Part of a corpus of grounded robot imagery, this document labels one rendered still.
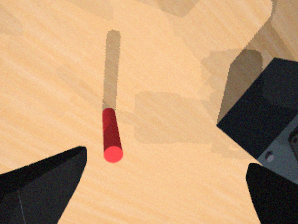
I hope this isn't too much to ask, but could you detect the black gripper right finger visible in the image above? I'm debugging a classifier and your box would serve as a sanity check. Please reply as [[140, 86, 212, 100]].
[[246, 163, 298, 224]]

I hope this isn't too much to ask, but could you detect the red peg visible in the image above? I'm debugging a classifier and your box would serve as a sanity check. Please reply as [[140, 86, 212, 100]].
[[102, 108, 123, 162]]

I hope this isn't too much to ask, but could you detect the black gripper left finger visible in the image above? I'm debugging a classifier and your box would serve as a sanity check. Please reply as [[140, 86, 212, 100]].
[[0, 145, 87, 224]]

